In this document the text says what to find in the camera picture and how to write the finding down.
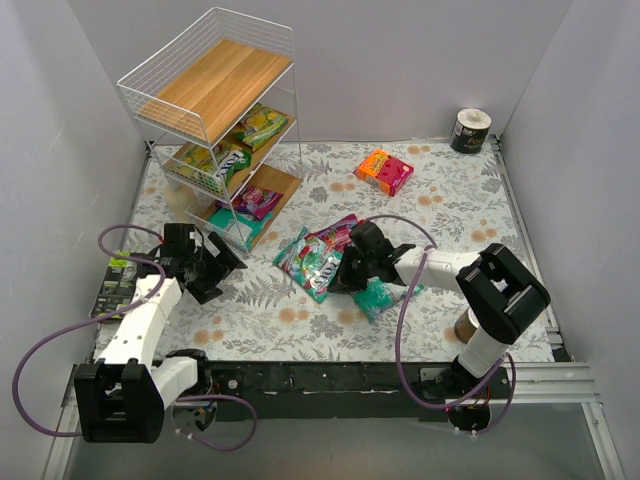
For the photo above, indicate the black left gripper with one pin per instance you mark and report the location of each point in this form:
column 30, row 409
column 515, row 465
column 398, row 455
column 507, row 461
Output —
column 214, row 270

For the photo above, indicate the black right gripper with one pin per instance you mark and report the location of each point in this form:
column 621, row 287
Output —
column 351, row 270

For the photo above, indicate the teal mint candy bag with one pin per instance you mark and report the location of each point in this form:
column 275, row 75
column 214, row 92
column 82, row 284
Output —
column 378, row 297
column 241, row 228

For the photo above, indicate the teal Fox's fruit candy bag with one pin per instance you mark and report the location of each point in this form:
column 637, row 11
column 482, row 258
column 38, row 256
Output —
column 311, row 263

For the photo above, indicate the purple Fox's berries candy bag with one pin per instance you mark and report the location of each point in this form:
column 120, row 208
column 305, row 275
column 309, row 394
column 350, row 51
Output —
column 337, row 236
column 256, row 201

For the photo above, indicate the green yellow Fox's candy bag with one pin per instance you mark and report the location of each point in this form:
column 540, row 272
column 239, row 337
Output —
column 259, row 125
column 210, row 169

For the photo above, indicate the red orange candy box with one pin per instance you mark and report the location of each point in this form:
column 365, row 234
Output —
column 384, row 171

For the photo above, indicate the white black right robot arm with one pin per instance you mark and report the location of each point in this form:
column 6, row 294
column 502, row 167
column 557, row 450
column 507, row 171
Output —
column 502, row 294

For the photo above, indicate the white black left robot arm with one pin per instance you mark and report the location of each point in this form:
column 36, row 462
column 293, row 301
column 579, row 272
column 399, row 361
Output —
column 124, row 394

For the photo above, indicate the cream liquid bottle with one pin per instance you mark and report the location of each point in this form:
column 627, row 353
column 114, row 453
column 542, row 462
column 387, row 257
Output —
column 178, row 200

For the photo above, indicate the black green product box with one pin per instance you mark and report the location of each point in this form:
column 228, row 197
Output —
column 118, row 287

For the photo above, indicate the metal tin can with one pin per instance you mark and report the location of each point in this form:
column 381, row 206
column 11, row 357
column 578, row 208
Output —
column 466, row 326

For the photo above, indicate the floral patterned table mat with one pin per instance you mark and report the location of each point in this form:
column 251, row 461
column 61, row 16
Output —
column 263, row 315

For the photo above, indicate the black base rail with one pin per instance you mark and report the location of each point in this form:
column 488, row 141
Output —
column 343, row 390

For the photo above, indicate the white wire wooden shelf rack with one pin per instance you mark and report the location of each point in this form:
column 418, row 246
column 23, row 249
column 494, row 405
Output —
column 197, row 87

